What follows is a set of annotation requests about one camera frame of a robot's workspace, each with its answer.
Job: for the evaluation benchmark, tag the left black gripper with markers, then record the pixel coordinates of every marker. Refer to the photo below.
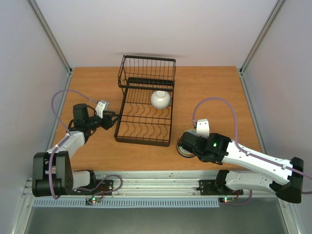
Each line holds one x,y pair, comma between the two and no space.
108,119

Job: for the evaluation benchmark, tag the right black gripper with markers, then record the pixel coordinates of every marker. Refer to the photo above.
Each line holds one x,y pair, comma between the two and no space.
186,143

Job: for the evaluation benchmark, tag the blue yellow patterned bowl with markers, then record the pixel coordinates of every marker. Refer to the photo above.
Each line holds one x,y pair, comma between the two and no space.
186,142

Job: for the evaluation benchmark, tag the white bowl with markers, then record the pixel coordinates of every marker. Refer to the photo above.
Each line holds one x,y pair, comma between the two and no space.
160,99

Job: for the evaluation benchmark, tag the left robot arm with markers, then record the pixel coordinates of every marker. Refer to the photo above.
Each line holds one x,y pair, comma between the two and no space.
52,172

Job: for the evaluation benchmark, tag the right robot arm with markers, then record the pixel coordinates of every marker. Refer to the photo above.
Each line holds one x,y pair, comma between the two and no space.
281,177

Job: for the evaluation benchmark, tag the red patterned bowl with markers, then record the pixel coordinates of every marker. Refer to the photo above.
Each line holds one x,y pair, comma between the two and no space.
183,152

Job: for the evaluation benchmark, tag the right small circuit board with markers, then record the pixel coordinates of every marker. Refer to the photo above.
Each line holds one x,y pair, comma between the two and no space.
226,199

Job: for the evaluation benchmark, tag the small circuit board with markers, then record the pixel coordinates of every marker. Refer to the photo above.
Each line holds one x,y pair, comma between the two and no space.
92,201
226,199

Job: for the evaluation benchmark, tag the left small circuit board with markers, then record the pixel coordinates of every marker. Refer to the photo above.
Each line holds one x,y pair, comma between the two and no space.
92,201

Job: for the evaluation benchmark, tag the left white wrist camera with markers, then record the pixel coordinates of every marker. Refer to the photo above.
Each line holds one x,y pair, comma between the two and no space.
101,106

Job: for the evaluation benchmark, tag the black wire dish rack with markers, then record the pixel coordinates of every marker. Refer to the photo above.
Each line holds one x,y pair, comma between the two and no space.
140,122

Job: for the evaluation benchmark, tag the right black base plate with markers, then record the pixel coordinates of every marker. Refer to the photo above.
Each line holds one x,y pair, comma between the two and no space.
207,187

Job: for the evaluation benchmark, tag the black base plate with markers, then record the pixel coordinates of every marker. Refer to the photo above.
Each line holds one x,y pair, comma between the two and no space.
106,185
207,187

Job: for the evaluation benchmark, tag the aluminium frame rail base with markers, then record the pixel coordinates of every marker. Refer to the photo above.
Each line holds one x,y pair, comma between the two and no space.
157,183

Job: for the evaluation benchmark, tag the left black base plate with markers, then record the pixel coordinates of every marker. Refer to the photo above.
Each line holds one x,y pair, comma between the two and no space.
106,185

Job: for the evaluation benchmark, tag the light blue slotted cable duct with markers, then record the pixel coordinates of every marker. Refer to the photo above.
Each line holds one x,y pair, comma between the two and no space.
110,203

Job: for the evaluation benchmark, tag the left aluminium corner post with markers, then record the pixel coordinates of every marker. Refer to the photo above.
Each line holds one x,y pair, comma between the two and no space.
41,19

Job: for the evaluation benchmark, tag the aluminium corner post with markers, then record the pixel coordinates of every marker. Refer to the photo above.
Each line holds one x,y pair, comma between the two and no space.
41,19
263,32

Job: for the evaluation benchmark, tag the right aluminium corner post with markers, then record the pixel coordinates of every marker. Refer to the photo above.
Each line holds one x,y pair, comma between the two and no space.
263,32

